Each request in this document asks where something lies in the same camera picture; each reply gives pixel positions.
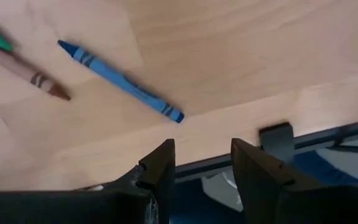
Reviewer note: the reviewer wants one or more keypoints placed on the black aluminium table frame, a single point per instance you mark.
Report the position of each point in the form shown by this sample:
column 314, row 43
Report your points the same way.
column 277, row 140

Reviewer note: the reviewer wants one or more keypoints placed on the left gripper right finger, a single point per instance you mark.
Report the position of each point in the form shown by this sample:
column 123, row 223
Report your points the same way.
column 291, row 205

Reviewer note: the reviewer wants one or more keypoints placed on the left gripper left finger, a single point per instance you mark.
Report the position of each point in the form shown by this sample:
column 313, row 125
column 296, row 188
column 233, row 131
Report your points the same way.
column 73, row 208

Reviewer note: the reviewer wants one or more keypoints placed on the blue crayon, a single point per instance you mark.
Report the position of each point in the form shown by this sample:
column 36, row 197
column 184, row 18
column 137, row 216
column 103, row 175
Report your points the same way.
column 120, row 81

